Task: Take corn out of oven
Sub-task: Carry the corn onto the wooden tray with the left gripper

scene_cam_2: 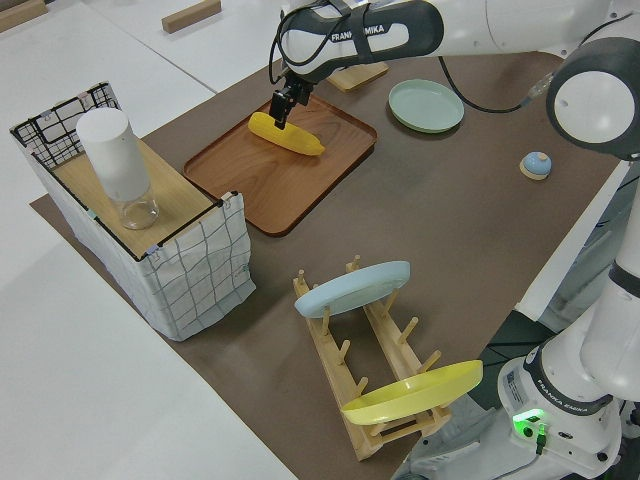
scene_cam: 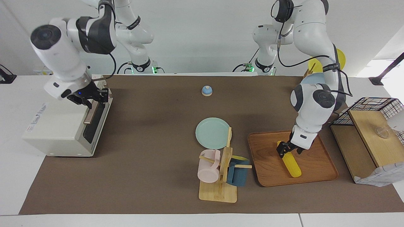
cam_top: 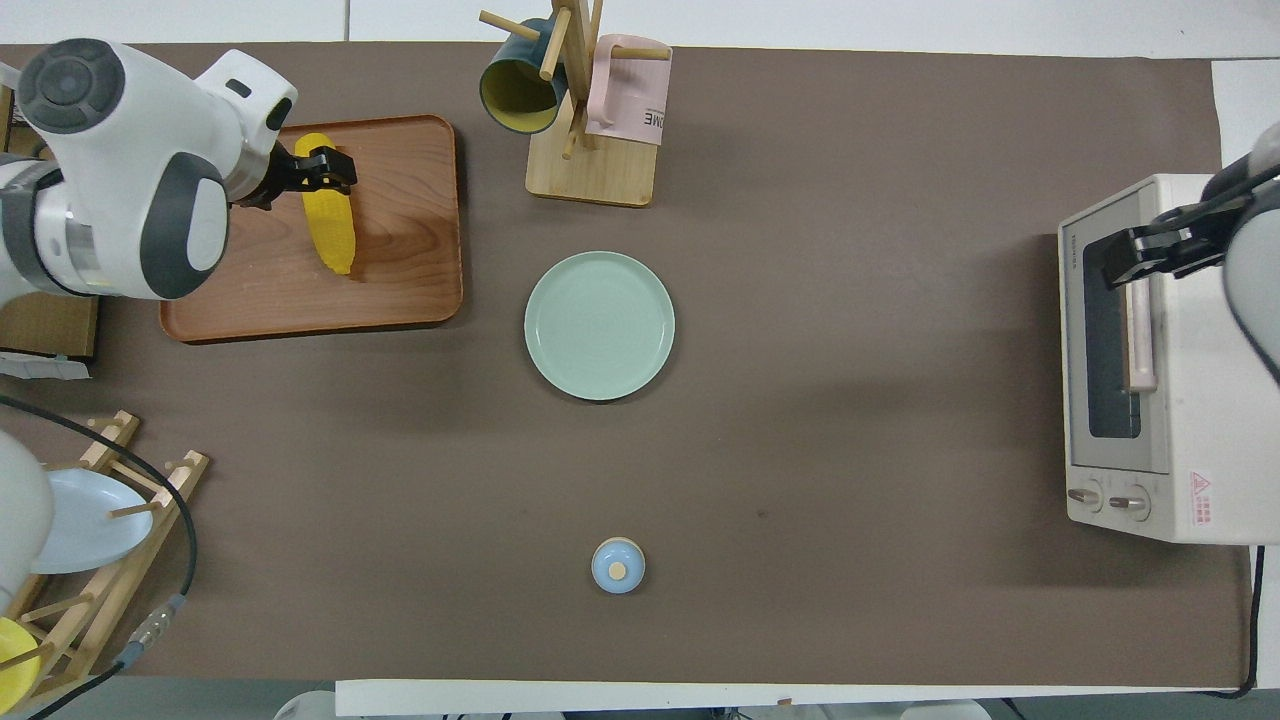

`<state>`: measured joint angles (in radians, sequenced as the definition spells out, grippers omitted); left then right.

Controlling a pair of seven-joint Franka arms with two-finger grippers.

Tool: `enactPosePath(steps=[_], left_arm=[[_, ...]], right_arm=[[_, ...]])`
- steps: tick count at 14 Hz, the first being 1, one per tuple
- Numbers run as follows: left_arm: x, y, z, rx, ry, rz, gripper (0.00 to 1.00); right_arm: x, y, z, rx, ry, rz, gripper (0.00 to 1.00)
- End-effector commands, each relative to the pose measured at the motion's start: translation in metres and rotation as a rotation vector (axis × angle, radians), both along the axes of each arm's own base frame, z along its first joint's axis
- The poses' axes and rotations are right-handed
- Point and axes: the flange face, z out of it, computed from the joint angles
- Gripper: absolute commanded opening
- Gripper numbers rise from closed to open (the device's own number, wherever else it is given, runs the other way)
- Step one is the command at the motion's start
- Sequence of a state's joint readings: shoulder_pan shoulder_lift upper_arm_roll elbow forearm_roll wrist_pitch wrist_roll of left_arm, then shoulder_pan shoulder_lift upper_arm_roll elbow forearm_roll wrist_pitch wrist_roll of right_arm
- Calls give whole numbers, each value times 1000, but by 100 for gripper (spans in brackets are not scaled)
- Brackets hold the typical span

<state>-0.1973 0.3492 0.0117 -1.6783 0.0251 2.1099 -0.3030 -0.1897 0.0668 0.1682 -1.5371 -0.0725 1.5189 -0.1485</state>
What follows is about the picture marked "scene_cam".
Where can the light blue plate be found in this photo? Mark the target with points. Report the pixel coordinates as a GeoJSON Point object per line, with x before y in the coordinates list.
{"type": "Point", "coordinates": [315, 78]}

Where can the black clamp mount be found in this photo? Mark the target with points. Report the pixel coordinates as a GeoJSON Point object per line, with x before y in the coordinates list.
{"type": "Point", "coordinates": [6, 77]}

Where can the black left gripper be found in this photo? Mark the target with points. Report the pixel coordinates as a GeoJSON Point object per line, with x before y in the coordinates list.
{"type": "Point", "coordinates": [291, 146]}

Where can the light wooden board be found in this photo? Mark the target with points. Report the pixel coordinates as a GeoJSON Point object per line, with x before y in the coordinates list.
{"type": "Point", "coordinates": [372, 145]}

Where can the white box with yellow labels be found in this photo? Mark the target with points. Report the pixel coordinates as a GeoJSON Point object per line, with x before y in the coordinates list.
{"type": "Point", "coordinates": [41, 72]}

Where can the yellow plate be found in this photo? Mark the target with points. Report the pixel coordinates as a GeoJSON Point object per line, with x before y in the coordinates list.
{"type": "Point", "coordinates": [341, 58]}

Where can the small blue call bell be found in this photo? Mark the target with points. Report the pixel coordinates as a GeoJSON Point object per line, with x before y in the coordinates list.
{"type": "Point", "coordinates": [207, 90]}

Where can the yellow corn cob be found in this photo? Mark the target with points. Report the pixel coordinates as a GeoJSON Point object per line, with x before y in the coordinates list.
{"type": "Point", "coordinates": [292, 165]}

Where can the green lit base connector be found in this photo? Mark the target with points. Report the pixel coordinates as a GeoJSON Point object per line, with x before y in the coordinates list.
{"type": "Point", "coordinates": [249, 66]}
{"type": "Point", "coordinates": [155, 68]}

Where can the white checkered cloth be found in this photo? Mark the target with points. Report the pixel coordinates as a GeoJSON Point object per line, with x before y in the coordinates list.
{"type": "Point", "coordinates": [385, 176]}

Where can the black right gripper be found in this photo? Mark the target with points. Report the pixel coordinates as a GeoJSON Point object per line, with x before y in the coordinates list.
{"type": "Point", "coordinates": [83, 93]}

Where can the black stand pole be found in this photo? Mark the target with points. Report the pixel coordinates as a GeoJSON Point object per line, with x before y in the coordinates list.
{"type": "Point", "coordinates": [386, 71]}

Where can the wooden plate rack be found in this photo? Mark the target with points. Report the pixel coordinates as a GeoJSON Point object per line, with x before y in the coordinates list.
{"type": "Point", "coordinates": [311, 67]}

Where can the white toaster oven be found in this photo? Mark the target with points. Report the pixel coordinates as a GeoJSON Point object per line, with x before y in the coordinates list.
{"type": "Point", "coordinates": [53, 129]}

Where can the mint green plate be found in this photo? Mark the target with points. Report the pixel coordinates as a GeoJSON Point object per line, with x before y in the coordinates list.
{"type": "Point", "coordinates": [211, 132]}

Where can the dark blue mug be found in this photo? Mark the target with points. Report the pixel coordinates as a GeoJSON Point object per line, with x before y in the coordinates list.
{"type": "Point", "coordinates": [238, 176]}

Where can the pink mug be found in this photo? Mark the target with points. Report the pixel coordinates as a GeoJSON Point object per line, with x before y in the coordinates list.
{"type": "Point", "coordinates": [208, 170]}

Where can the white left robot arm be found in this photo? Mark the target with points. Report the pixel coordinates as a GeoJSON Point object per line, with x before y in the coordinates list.
{"type": "Point", "coordinates": [312, 101]}

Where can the clear glass cup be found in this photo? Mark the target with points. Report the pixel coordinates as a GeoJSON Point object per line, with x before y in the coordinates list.
{"type": "Point", "coordinates": [382, 132]}

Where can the brown table mat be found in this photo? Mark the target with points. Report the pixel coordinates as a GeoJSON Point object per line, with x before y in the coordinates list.
{"type": "Point", "coordinates": [151, 157]}

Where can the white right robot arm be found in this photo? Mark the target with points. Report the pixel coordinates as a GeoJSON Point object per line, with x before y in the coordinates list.
{"type": "Point", "coordinates": [63, 53]}

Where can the brown wooden tray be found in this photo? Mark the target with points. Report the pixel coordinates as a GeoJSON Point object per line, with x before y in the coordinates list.
{"type": "Point", "coordinates": [318, 164]}

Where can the wooden mug rack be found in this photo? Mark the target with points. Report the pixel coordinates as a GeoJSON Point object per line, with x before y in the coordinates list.
{"type": "Point", "coordinates": [217, 192]}

